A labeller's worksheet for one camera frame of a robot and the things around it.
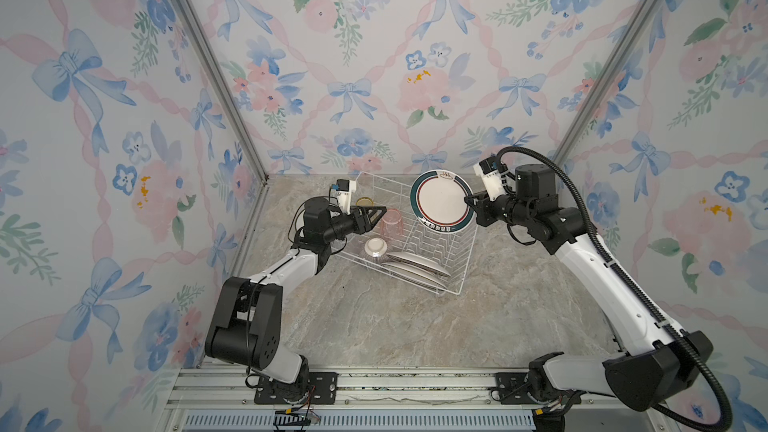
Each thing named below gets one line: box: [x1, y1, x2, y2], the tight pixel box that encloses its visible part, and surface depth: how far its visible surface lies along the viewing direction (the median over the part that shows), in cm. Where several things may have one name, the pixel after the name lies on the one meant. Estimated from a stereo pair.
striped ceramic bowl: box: [364, 237, 388, 257], surface depth 94 cm
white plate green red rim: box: [410, 169, 473, 235], surface depth 78 cm
